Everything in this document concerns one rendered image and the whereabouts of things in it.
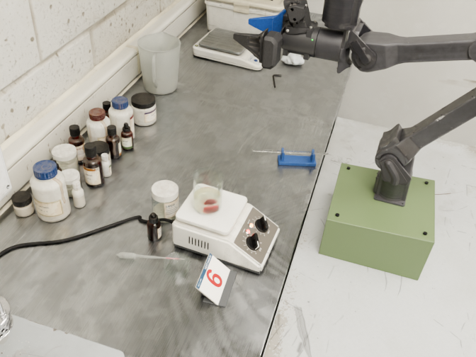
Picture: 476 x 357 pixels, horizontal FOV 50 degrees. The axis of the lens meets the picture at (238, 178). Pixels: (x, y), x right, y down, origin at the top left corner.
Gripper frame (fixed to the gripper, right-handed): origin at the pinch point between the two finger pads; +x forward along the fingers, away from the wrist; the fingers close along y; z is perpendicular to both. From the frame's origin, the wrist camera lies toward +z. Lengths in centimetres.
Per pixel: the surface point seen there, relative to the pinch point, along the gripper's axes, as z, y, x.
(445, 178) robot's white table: -41, -26, -46
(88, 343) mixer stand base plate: -40, 51, 11
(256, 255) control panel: -36.9, 22.7, -9.9
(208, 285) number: -38, 33, -4
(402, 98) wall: -71, -125, -31
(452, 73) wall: -55, -126, -48
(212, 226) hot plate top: -31.8, 23.4, -0.7
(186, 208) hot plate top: -31.5, 20.8, 6.3
